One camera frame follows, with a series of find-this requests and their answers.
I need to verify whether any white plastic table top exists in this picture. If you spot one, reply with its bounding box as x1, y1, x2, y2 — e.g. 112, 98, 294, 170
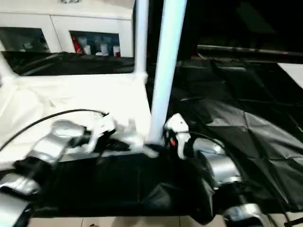
0, 71, 160, 171

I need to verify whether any white plastic table leg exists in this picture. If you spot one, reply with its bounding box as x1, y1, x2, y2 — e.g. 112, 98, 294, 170
133, 0, 150, 83
147, 0, 188, 145
0, 53, 19, 81

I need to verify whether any black work surface mat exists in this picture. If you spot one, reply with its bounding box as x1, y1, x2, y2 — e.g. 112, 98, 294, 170
0, 51, 303, 224

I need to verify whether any red white bottle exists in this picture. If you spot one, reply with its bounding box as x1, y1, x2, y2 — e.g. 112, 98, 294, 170
72, 35, 83, 54

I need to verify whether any dark grey tube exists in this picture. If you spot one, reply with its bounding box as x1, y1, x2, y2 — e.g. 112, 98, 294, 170
197, 44, 303, 57

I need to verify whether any white glass-door cabinet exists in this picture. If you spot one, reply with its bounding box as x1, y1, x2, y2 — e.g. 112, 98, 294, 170
0, 0, 135, 58

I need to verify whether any black backdrop cloth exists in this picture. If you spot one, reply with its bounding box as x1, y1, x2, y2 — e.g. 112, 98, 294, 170
146, 0, 303, 61

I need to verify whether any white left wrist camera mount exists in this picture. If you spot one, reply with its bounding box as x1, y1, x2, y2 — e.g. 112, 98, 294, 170
86, 115, 117, 154

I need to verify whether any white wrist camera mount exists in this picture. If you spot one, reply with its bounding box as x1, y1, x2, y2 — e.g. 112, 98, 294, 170
164, 113, 190, 160
86, 115, 117, 154

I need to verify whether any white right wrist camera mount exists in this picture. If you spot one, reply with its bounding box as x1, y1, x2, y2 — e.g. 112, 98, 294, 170
164, 113, 190, 160

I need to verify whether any black left wrist camera cable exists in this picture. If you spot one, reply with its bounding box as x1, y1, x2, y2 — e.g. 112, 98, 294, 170
0, 108, 110, 152

